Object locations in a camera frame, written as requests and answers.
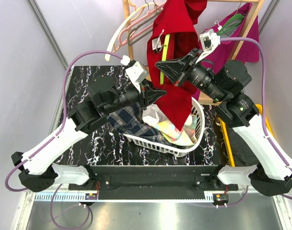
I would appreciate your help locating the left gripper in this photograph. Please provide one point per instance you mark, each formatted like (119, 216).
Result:
(151, 96)

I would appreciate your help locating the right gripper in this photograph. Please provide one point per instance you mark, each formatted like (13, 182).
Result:
(175, 69)

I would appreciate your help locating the white garment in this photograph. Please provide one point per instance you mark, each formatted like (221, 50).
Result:
(153, 115)

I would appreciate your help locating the navy plaid skirt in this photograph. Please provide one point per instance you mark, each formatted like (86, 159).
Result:
(128, 120)

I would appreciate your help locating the yellow-green hanger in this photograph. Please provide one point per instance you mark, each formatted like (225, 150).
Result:
(164, 55)

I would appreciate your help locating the red dress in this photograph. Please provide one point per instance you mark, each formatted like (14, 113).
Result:
(173, 38)

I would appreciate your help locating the white plastic laundry basket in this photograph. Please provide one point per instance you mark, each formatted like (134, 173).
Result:
(177, 151)

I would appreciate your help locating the grey wire hanger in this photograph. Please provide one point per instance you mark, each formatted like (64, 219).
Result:
(138, 29)

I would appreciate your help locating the pastel floral skirt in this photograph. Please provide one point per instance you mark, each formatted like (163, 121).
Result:
(185, 137)

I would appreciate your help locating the cream plastic hanger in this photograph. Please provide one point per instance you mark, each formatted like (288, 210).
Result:
(121, 31)

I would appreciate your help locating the pink plastic hanger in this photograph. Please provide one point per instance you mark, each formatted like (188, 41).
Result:
(141, 26)

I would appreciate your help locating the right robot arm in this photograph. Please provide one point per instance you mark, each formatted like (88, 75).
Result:
(271, 176)

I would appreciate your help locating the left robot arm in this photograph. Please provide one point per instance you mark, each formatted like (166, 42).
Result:
(37, 168)

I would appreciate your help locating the green hanger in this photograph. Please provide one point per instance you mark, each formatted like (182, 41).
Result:
(231, 25)

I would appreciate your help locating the wooden clothes rack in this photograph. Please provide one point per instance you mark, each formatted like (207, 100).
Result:
(132, 14)

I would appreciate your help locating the magenta dress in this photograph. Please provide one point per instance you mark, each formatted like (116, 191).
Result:
(247, 53)

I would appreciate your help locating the folded dark clothes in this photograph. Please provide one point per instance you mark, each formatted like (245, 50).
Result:
(242, 154)

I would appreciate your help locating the yellow plastic bin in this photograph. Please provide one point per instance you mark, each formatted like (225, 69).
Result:
(226, 141)

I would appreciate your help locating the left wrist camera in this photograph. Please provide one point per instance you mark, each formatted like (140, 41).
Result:
(136, 73)

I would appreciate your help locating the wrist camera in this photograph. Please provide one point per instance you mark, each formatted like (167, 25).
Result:
(209, 42)
(136, 73)

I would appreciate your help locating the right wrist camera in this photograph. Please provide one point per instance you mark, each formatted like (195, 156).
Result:
(209, 42)

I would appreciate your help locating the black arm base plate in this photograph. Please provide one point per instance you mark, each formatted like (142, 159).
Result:
(150, 183)

